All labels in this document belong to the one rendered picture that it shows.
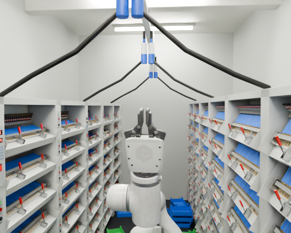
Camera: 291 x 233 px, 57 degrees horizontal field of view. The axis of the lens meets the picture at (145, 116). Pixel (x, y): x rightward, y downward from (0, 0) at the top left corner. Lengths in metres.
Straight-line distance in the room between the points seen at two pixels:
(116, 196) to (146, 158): 0.14
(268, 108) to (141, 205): 0.69
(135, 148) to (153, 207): 0.18
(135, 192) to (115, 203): 0.07
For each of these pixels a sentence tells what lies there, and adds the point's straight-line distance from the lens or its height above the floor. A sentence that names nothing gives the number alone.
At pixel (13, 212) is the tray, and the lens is 1.69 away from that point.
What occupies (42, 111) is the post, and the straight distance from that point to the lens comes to 2.01.
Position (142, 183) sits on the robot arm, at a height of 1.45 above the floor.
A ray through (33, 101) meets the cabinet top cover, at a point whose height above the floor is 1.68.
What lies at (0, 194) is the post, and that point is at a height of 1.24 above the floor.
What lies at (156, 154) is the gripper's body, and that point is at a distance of 0.71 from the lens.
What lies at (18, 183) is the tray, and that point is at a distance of 1.58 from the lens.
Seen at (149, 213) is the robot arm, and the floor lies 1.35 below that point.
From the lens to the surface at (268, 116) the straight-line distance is 1.21.
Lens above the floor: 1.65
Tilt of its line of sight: 2 degrees down
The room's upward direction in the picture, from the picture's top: straight up
